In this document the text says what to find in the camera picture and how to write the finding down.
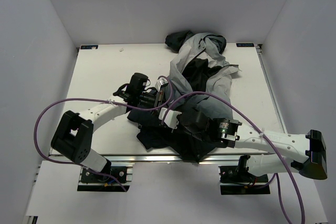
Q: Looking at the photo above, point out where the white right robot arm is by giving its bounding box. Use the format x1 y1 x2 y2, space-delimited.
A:
177 110 328 182

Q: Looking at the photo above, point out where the aluminium front table rail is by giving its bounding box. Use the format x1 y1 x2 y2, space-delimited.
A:
49 154 266 163

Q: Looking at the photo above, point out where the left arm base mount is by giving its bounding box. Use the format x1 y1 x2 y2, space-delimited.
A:
77 166 133 193

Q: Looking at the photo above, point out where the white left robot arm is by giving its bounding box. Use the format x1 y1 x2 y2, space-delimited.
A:
51 72 172 182

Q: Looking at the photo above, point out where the blue label sticker right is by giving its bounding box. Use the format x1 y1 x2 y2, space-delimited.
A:
236 42 255 47

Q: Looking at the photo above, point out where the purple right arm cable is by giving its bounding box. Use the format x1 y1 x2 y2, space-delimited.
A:
160 91 307 223

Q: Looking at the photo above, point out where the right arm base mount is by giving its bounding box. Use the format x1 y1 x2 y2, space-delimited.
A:
219 155 270 195

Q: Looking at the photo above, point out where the dark navy and grey jacket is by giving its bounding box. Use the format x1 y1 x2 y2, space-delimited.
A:
128 30 239 162

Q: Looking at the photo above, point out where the blue label sticker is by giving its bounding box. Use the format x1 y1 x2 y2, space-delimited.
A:
236 42 255 47
80 45 98 50

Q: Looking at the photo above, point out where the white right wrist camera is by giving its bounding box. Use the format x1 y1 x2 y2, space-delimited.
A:
159 108 182 130

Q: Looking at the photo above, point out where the aluminium right side rail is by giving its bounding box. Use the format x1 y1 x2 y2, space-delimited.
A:
255 44 288 133

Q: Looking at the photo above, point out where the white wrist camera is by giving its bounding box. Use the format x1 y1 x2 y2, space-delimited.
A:
155 76 169 92
159 108 182 130

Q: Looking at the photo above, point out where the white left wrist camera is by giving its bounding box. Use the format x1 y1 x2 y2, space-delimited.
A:
155 76 169 92

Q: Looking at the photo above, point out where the blue label sticker left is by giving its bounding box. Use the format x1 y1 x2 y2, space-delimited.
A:
80 45 98 50

